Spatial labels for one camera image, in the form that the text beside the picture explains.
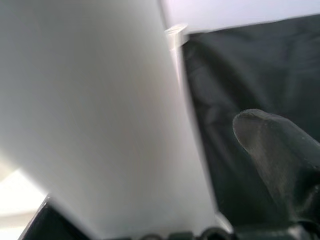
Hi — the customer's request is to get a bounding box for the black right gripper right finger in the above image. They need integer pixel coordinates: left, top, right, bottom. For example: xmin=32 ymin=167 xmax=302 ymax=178
xmin=232 ymin=108 xmax=320 ymax=226

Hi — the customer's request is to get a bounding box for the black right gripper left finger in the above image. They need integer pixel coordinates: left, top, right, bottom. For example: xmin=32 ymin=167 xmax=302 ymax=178
xmin=17 ymin=196 xmax=97 ymax=240

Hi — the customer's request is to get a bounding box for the white plastic table top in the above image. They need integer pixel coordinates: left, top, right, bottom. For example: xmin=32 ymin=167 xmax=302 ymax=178
xmin=0 ymin=23 xmax=188 ymax=226

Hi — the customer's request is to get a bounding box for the white plastic table leg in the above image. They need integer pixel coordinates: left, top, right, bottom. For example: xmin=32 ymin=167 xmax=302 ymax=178
xmin=0 ymin=0 xmax=226 ymax=240

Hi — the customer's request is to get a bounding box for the black table cloth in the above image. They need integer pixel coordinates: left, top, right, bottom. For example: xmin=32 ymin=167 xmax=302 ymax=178
xmin=179 ymin=14 xmax=320 ymax=240

